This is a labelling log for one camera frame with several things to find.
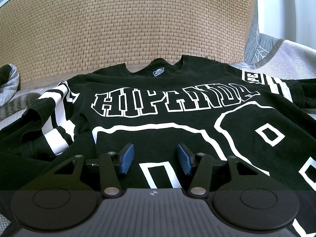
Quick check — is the woven tan upright mattress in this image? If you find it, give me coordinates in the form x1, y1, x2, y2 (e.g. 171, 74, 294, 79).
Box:
1, 0, 255, 85

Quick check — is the black printed sweatshirt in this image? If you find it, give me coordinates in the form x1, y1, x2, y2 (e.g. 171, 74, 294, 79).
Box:
0, 55, 316, 237

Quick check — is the black grey folded garment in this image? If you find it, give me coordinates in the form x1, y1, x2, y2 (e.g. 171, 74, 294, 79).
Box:
1, 64, 20, 106

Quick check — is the grey patterned bed sheet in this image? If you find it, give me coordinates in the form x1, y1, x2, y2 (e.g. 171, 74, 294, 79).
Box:
238, 0, 284, 69

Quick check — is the grey tabby cat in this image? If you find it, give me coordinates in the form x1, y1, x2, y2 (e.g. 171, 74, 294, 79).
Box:
0, 93, 41, 120

